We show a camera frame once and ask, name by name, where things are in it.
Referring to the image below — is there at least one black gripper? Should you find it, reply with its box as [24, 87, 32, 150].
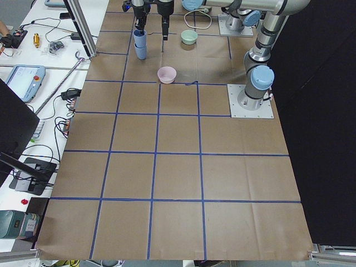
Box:
[132, 3, 151, 31]
[157, 0, 174, 41]

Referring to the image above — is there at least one blue cup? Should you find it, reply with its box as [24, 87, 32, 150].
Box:
[134, 44, 147, 60]
[133, 29, 147, 48]

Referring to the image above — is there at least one green bowl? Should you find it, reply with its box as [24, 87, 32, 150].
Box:
[181, 29, 198, 45]

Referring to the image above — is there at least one pink bowl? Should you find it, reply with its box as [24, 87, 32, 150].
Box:
[157, 66, 177, 84]

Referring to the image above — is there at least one metal stand rod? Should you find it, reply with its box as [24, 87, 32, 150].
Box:
[34, 51, 85, 115]

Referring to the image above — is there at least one black power adapter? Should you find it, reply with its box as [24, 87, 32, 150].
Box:
[61, 88, 81, 100]

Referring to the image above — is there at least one gold metal cylinder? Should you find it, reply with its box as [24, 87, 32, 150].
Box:
[33, 33, 40, 48]

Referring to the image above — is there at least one blue teach pendant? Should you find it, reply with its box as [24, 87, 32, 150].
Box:
[6, 65, 46, 103]

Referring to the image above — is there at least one black monitor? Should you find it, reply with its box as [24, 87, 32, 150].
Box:
[0, 78, 41, 187]

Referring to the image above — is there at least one green box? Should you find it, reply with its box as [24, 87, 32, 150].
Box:
[1, 210, 26, 239]

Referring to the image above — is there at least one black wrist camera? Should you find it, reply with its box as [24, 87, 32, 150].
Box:
[122, 0, 131, 12]

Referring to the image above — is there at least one white toaster power cord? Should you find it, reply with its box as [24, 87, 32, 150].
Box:
[184, 7, 214, 31]

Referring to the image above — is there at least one aluminium frame post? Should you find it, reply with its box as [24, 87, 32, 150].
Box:
[63, 0, 97, 59]

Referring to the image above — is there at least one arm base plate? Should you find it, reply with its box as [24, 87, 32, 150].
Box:
[227, 84, 274, 119]
[218, 14, 254, 38]

